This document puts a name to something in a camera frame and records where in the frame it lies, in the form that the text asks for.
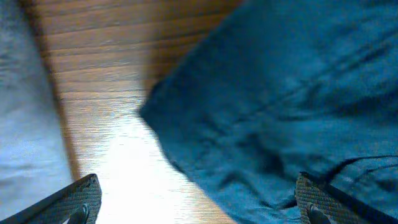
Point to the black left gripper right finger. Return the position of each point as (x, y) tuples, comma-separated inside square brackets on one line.
[(320, 202)]

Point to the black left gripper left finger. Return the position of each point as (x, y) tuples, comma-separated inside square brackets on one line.
[(79, 202)]

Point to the navy blue shorts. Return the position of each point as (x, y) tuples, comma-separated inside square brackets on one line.
[(280, 88)]

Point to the grey shorts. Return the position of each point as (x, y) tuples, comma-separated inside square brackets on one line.
[(34, 162)]

